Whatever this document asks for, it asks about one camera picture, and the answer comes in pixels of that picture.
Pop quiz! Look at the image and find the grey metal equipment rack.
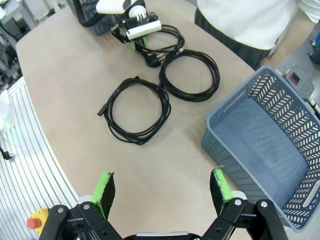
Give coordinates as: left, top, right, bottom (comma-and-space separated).
0, 0, 68, 83

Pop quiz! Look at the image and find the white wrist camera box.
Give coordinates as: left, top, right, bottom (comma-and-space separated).
126, 20, 162, 41

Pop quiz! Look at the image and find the grey plastic mesh basket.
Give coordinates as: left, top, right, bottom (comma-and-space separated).
72, 0, 120, 36
201, 65, 320, 233

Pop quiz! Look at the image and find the black plug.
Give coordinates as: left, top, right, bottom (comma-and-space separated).
0, 146, 14, 161

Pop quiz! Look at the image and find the ribbed aluminium table frame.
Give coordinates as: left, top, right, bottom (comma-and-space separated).
0, 76, 80, 240

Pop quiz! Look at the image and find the small red black box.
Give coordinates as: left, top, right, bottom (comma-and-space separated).
290, 71, 301, 85

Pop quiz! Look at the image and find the yellow red emergency stop button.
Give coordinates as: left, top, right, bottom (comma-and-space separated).
26, 208, 51, 235

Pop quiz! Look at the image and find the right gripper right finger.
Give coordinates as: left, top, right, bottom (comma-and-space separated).
199, 168, 288, 240

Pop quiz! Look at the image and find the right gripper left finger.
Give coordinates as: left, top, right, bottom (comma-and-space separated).
38, 171, 123, 240

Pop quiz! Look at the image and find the black braided cable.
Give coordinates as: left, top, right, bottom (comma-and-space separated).
159, 48, 221, 102
96, 75, 173, 146

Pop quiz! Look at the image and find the person in white sweatshirt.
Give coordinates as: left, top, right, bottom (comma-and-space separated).
194, 0, 320, 71

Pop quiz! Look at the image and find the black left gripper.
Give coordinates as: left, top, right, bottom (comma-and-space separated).
111, 12, 158, 52

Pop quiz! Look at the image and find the white plastic bag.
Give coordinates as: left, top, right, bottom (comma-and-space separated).
0, 89, 13, 141

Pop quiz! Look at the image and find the black power cable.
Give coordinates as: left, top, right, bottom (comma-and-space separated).
134, 24, 186, 69

